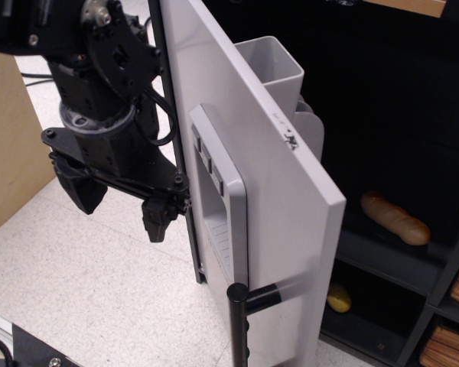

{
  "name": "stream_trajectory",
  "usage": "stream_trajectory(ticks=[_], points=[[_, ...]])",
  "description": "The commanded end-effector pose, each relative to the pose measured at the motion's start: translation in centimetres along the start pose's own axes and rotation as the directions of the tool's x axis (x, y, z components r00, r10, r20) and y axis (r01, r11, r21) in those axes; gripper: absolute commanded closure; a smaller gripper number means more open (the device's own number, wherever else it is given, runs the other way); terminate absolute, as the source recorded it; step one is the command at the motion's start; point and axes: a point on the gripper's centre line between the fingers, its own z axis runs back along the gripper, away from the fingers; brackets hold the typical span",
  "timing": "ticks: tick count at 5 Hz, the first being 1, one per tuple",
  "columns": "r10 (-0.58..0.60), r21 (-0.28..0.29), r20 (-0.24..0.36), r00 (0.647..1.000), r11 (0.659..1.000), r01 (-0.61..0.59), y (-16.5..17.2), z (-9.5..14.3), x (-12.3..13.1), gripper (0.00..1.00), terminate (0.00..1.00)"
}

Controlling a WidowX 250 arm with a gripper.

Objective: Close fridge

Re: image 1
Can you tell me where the toy bread loaf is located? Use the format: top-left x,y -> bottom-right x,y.
360,191 -> 431,246

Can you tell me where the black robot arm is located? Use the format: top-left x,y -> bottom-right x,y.
0,1 -> 190,242

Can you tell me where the dark toy fridge cabinet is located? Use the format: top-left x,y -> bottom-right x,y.
207,1 -> 459,366

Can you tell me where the black fridge door handle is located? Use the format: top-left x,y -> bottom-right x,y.
226,283 -> 282,366

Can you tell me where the black base plate with screw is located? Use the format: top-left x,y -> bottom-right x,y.
0,324 -> 80,367

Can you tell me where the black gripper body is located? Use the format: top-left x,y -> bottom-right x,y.
41,107 -> 190,215

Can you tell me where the grey door shelf bin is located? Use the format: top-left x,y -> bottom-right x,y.
235,36 -> 324,160

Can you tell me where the grey ice dispenser panel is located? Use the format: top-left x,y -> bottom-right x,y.
189,105 -> 249,284

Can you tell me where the wooden board top right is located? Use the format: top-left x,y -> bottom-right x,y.
364,0 -> 447,18

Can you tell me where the yellow toy potato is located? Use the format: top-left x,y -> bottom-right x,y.
327,283 -> 352,313

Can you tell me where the black cable on floor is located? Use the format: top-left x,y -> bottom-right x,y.
19,70 -> 55,87

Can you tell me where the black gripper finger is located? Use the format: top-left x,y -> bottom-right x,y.
142,198 -> 178,243
54,156 -> 108,215

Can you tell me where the light wooden panel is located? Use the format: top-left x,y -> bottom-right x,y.
0,54 -> 53,227

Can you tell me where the grey toy fridge door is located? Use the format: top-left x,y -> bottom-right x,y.
150,1 -> 346,366

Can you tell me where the orange woven basket lower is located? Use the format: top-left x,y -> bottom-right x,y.
419,325 -> 459,367

